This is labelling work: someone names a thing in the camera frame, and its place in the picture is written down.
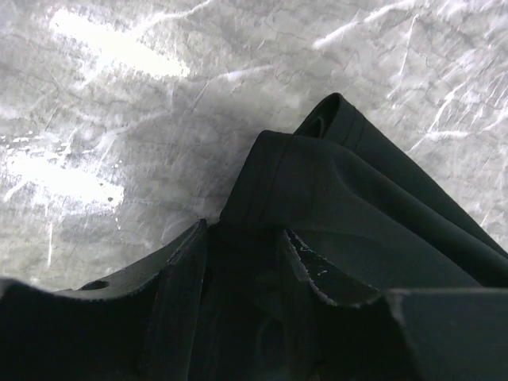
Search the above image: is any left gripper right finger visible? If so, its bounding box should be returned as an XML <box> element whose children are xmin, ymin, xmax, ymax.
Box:
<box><xmin>280</xmin><ymin>229</ymin><xmax>381</xmax><ymax>308</ymax></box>

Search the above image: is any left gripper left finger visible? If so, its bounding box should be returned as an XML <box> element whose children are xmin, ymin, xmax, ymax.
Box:
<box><xmin>54</xmin><ymin>219</ymin><xmax>207</xmax><ymax>306</ymax></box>

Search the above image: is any black t-shirt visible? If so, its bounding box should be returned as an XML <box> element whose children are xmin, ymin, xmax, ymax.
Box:
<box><xmin>138</xmin><ymin>92</ymin><xmax>508</xmax><ymax>381</ymax></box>

